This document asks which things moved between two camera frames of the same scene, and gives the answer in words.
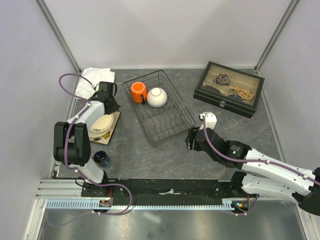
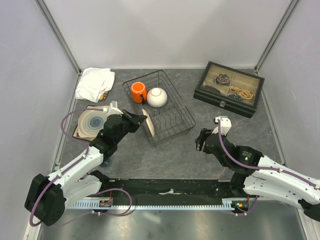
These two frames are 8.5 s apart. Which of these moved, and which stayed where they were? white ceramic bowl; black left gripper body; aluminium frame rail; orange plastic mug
Moved: black left gripper body
Stayed: orange plastic mug; white ceramic bowl; aluminium frame rail
